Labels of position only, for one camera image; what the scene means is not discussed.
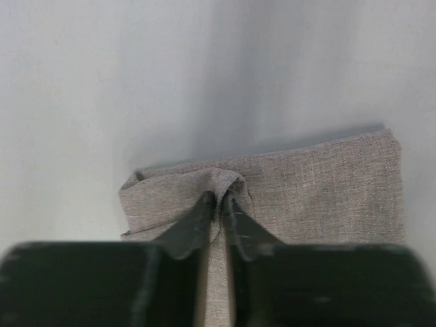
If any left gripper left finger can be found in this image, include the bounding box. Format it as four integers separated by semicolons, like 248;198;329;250
1;191;216;326

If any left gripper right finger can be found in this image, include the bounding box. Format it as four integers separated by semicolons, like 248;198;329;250
222;196;435;326

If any grey cloth napkin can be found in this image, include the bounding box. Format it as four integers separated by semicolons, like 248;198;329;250
118;128;407;327

